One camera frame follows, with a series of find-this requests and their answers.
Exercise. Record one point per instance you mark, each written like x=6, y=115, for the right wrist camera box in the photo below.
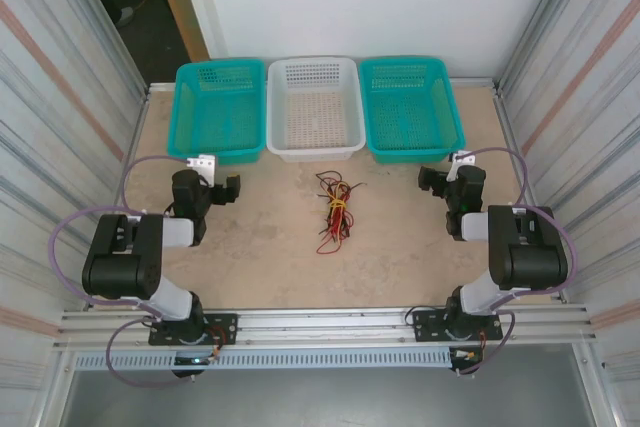
x=457, y=162

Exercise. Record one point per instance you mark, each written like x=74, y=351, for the person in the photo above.
x=126, y=16

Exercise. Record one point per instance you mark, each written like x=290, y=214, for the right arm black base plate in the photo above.
x=425, y=324

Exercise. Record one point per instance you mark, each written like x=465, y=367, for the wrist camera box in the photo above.
x=457, y=162
x=202, y=164

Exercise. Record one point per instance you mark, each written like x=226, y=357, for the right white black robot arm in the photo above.
x=530, y=247

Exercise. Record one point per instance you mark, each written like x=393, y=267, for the white plastic basket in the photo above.
x=315, y=112

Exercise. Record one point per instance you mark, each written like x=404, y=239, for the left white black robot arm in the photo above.
x=125, y=252

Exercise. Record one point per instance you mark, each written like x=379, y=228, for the teal plastic basket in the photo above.
x=410, y=112
x=220, y=112

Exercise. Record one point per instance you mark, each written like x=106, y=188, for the aluminium mounting rail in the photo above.
x=325, y=319

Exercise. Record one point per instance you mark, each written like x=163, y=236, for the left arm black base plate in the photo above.
x=225, y=327

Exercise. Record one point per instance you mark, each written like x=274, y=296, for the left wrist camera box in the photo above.
x=202, y=164

